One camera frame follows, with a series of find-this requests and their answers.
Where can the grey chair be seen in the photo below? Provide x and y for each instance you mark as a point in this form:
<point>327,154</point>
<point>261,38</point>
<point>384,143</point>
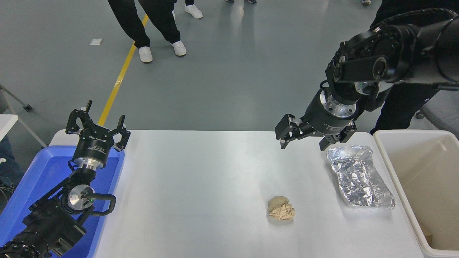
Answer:
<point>444,109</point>

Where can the silver foil plate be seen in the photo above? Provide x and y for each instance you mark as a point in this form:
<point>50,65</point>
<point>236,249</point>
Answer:
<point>358,179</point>

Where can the blue plastic tray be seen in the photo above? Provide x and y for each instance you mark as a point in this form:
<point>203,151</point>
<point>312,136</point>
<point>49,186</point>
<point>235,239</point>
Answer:
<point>39,172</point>

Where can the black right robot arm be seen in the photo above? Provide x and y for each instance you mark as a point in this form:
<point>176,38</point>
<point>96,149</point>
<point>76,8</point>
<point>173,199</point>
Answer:
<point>412,50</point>

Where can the tan cardboard piece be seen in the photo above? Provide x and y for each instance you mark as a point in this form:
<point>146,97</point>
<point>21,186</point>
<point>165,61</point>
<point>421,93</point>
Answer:
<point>428,234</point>

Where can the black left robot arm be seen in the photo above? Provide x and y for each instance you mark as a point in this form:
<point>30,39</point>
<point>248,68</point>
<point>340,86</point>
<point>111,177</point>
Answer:
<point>53,222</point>

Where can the grey metal frame with caster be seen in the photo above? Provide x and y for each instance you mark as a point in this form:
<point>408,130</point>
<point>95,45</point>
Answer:
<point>25,125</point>

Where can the crumpled tan paper ball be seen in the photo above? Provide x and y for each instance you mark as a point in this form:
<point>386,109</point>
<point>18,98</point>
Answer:
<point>281,209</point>

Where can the small white paper scrap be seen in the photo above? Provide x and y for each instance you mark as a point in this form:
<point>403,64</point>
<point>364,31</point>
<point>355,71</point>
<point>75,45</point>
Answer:
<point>96,41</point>

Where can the large pale plastic bin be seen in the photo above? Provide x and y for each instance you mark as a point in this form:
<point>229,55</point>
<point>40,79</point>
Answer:
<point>423,168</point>

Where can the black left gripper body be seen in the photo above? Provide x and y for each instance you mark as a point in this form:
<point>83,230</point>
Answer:
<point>94,145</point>

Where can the white side table top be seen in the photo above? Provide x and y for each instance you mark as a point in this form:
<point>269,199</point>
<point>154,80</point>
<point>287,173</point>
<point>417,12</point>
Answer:
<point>6,123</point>

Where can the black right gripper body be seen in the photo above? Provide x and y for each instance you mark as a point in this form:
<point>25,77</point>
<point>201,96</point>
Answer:
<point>322,120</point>

